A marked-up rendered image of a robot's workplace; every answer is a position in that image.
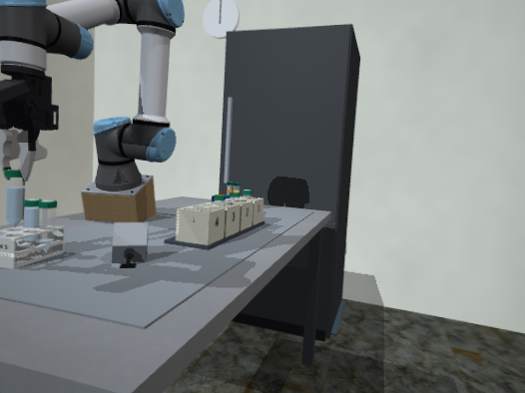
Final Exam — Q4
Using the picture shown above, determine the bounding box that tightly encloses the cream tube adapter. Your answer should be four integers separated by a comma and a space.
176, 205, 225, 245
225, 198, 253, 230
239, 196, 263, 225
198, 201, 241, 237

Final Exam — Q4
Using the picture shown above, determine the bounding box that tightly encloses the white tube rack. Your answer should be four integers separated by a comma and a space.
0, 224, 65, 269

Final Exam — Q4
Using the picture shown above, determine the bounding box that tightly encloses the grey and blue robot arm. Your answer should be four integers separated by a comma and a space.
0, 0, 185, 192

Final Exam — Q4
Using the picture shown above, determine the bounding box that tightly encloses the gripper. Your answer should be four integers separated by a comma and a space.
0, 65, 59, 182

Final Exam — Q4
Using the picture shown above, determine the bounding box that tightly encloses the light grey flat mat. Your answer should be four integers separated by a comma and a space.
0, 200, 313, 329

